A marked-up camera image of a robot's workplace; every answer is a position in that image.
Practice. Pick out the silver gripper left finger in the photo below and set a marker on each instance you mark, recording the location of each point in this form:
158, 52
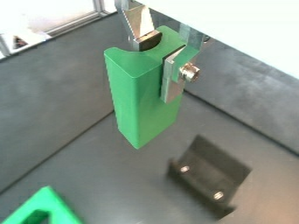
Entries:
135, 14

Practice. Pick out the green arch block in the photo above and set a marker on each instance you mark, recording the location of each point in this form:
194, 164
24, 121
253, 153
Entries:
135, 78

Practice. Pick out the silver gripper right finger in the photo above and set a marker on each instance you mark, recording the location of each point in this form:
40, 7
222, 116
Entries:
179, 69

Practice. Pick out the black angled block holder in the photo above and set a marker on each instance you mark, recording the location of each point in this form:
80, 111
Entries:
210, 174

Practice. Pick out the green shape sorter board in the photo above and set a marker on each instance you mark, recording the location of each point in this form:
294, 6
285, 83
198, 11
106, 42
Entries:
44, 205

